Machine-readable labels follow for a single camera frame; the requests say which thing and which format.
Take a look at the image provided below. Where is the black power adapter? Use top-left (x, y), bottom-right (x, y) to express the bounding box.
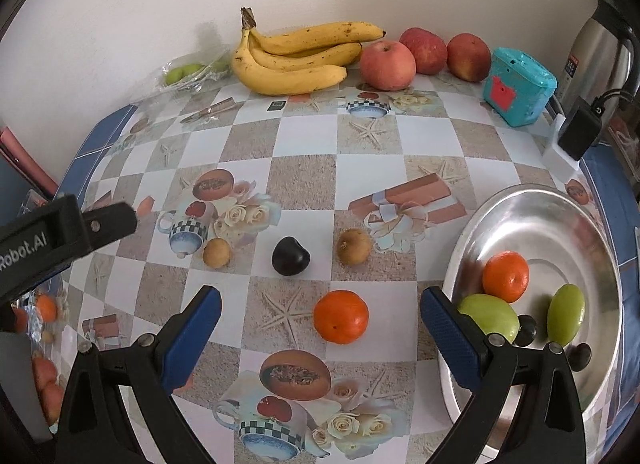
top-left (556, 97), bottom-right (606, 161)

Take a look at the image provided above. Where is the dark purple plum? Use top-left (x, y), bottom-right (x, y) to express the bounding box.
top-left (271, 237), bottom-right (311, 276)
top-left (512, 315), bottom-right (539, 347)
top-left (567, 343), bottom-right (592, 372)

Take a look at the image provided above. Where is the green apple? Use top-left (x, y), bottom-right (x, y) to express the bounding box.
top-left (457, 293), bottom-right (521, 345)

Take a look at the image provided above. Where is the checkered printed tablecloth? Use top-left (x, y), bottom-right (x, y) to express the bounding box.
top-left (10, 72), bottom-right (640, 464)

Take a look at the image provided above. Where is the white power strip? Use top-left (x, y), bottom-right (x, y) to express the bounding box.
top-left (543, 114), bottom-right (583, 182)

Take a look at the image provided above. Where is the round metal plate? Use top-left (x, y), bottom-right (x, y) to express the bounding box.
top-left (437, 185), bottom-right (623, 457)

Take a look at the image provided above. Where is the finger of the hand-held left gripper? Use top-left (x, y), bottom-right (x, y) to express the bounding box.
top-left (81, 201), bottom-right (138, 252)

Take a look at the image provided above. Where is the yellow banana bunch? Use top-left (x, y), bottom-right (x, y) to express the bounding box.
top-left (231, 7), bottom-right (387, 96)

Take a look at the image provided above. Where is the dark red panel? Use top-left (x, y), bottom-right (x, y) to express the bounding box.
top-left (0, 127), bottom-right (61, 200)

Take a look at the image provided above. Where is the orange mandarin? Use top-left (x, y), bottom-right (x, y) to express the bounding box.
top-left (313, 290), bottom-right (371, 345)
top-left (34, 294), bottom-right (58, 323)
top-left (482, 251), bottom-right (531, 304)

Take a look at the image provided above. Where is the black cable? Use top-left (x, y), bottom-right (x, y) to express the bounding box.
top-left (590, 87), bottom-right (640, 110)

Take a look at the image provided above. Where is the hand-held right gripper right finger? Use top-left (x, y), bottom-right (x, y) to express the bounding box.
top-left (420, 287), bottom-right (588, 464)

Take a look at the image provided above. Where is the red apple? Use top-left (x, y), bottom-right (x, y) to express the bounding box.
top-left (360, 41), bottom-right (417, 91)
top-left (399, 28), bottom-right (448, 75)
top-left (446, 33), bottom-right (492, 82)

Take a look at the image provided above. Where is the teal box with red label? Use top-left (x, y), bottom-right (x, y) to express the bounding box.
top-left (481, 47), bottom-right (558, 127)

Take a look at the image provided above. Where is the brown kiwi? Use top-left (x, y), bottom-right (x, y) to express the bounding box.
top-left (336, 228), bottom-right (373, 266)
top-left (202, 237), bottom-right (232, 267)

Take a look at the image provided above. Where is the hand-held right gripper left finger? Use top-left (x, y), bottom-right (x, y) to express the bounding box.
top-left (54, 285), bottom-right (222, 464)

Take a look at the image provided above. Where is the clear plastic bag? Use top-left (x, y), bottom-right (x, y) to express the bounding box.
top-left (142, 47), bottom-right (233, 100)

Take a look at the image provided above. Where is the stainless steel kettle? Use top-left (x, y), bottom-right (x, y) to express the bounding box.
top-left (555, 0), bottom-right (640, 105)

